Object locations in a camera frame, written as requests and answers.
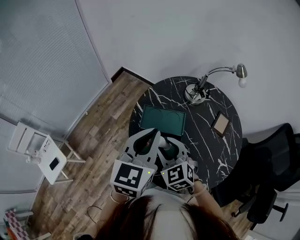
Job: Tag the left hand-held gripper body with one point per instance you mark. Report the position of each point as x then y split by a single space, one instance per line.
127 175

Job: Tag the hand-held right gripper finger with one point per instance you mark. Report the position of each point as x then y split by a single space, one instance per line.
181 150
163 159

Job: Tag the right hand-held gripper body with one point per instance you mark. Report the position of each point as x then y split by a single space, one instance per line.
178 175

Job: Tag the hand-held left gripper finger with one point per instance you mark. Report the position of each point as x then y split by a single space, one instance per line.
130 145
154 150

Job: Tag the green box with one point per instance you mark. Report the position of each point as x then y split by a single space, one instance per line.
161 119

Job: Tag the person's right forearm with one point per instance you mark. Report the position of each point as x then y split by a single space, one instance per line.
208 201

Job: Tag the person's left forearm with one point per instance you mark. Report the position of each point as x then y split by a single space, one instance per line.
119 199

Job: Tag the person's white shirt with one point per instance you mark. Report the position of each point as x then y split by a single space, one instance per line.
164 197

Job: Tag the white wooden chair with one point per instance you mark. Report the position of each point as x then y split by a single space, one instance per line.
56 152

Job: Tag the black smartphone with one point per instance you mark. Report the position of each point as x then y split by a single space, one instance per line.
54 164

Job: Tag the white printed card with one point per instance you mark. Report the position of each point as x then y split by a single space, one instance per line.
47 144

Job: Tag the black office chair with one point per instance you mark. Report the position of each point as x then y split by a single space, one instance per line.
269 164

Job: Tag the small clear bottle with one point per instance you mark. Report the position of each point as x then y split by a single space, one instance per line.
32 160
35 153

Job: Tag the silver gooseneck desk lamp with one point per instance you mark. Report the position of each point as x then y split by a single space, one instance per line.
241 70

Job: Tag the white window blinds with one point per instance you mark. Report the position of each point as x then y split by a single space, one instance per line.
47 58

